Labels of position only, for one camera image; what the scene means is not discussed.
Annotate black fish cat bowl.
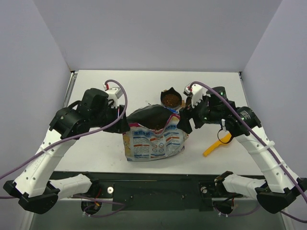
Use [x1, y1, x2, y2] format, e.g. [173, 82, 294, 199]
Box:
[159, 87, 183, 109]

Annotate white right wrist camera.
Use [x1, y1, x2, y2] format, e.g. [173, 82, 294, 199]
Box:
[183, 82, 204, 108]

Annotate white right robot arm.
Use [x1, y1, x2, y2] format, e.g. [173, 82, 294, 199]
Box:
[177, 84, 307, 214]

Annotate pet food bag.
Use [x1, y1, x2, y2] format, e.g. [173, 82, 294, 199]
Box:
[123, 104, 189, 161]

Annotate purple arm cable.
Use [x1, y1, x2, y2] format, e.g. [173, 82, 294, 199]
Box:
[183, 81, 307, 223]
[0, 80, 128, 218]

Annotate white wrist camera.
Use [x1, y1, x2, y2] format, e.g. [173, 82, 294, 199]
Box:
[104, 83, 123, 108]
[183, 82, 204, 108]

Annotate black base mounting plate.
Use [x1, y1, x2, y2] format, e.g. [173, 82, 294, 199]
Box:
[59, 172, 244, 213]

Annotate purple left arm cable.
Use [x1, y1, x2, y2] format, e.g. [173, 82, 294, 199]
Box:
[0, 80, 128, 218]

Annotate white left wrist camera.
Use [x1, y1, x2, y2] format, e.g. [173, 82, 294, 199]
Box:
[104, 83, 123, 108]

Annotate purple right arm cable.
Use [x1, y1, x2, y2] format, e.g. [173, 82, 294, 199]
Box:
[183, 81, 307, 223]

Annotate wooden bowl stand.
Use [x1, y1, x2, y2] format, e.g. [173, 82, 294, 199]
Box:
[162, 89, 187, 107]

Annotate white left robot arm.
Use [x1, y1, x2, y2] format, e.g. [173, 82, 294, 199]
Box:
[3, 86, 130, 214]

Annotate yellow plastic scoop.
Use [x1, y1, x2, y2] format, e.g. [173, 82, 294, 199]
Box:
[203, 133, 232, 157]

